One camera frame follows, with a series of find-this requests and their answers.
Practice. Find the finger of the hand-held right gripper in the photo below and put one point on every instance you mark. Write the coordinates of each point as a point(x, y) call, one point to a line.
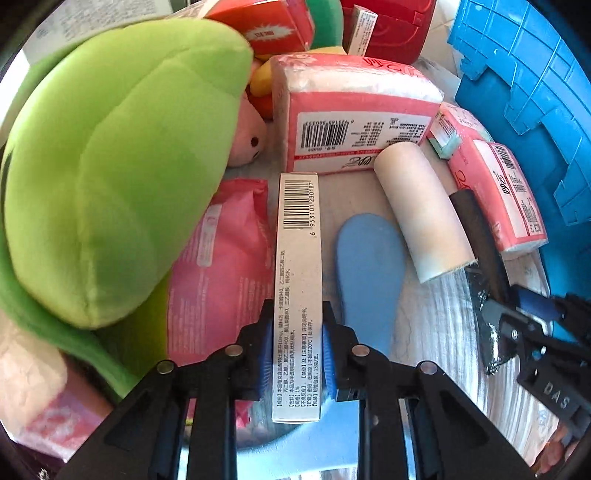
point(540, 307)
point(508, 327)

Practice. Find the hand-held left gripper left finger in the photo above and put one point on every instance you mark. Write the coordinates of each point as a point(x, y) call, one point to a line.
point(265, 350)

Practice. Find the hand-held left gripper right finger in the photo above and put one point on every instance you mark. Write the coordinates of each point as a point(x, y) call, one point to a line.
point(328, 350)

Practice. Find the white slim medicine box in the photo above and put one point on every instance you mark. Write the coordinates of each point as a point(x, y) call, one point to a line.
point(298, 258)

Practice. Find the cardboard paper roll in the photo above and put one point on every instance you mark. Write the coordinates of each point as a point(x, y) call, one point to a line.
point(420, 207)

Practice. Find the blue plastic crate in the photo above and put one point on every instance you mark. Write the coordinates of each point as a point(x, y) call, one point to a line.
point(531, 92)

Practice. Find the person's right hand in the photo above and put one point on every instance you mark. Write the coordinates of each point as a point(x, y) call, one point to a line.
point(561, 445)

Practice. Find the crumpled silver foil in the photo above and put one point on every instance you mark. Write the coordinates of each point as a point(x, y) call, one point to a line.
point(489, 332)

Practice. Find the blue curved plastic piece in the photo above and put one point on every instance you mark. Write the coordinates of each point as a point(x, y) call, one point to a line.
point(364, 277)

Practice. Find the pink wipes packet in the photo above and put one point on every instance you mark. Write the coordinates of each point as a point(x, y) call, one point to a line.
point(221, 258)

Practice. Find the pink barcode tissue pack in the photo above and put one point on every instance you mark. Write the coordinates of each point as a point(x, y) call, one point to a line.
point(503, 198)

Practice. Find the small pink mint packet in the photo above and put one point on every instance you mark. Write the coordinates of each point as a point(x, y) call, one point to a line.
point(450, 124)

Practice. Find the small pink plush toy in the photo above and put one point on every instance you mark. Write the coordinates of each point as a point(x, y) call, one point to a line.
point(247, 136)

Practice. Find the light green plush toy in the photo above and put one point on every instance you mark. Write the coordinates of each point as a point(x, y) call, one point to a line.
point(115, 161)

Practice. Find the yellow and red soft toy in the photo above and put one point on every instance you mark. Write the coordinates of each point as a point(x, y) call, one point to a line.
point(261, 78)

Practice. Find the small red suitcase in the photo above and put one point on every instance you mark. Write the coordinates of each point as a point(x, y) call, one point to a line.
point(401, 32)

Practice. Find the small red box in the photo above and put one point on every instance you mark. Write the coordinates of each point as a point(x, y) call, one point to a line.
point(272, 27)

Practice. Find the narrow white box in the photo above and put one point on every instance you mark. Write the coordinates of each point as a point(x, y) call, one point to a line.
point(362, 27)

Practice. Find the dark green frog plush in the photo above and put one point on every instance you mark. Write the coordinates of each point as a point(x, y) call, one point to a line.
point(323, 18)

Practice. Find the white carton box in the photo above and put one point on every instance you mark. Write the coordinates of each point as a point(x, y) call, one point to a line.
point(51, 32)

